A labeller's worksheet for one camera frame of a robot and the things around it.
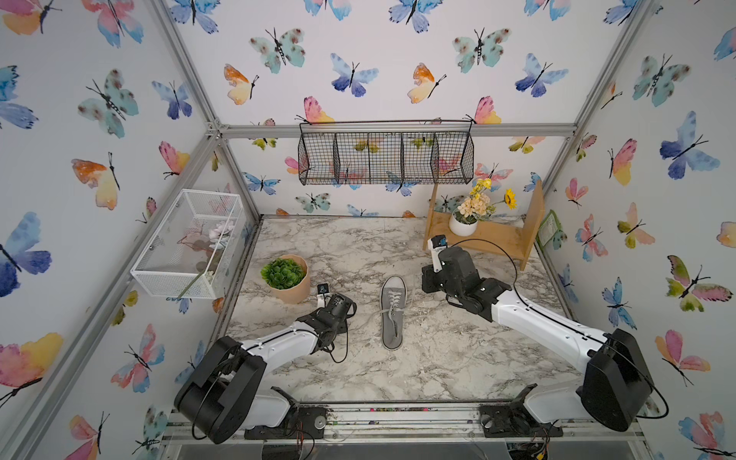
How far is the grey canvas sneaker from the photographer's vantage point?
34.0 inches

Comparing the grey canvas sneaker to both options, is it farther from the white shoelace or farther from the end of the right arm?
the end of the right arm

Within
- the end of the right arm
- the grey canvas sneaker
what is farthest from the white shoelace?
the end of the right arm
